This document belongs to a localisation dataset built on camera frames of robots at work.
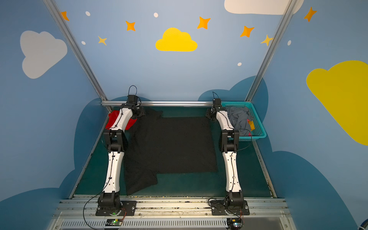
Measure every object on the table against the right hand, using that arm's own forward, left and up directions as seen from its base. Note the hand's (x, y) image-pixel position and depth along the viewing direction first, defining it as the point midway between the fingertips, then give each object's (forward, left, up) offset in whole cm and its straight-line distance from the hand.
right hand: (207, 113), depth 115 cm
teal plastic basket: (-19, -35, +4) cm, 40 cm away
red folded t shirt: (-9, +75, +3) cm, 76 cm away
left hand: (-4, +53, +3) cm, 53 cm away
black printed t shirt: (-30, +36, -2) cm, 47 cm away
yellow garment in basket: (-12, -33, +1) cm, 35 cm away
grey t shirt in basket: (-6, -23, +5) cm, 24 cm away
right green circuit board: (-73, -11, -3) cm, 74 cm away
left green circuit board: (-76, +50, -2) cm, 91 cm away
